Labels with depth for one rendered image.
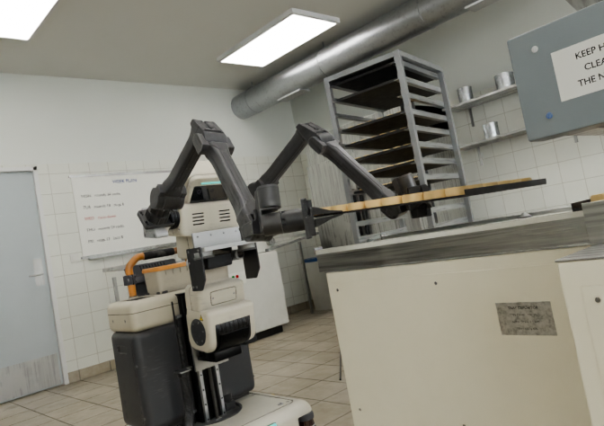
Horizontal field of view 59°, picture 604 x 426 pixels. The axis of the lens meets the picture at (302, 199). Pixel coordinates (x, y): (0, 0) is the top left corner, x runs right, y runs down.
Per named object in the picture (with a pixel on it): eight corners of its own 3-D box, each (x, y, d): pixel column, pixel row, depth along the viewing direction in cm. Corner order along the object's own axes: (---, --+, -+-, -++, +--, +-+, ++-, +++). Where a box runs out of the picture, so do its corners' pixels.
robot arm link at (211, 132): (221, 111, 170) (191, 108, 164) (233, 143, 163) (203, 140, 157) (173, 197, 198) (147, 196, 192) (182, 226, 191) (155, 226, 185)
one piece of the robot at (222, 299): (158, 358, 212) (145, 205, 209) (235, 333, 238) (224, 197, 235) (193, 371, 193) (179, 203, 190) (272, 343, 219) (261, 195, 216)
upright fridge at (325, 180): (484, 295, 558) (445, 106, 573) (437, 315, 496) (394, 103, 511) (381, 300, 660) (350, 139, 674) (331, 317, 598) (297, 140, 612)
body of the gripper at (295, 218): (307, 197, 131) (278, 201, 131) (314, 237, 131) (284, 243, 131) (307, 198, 138) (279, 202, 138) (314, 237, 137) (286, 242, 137)
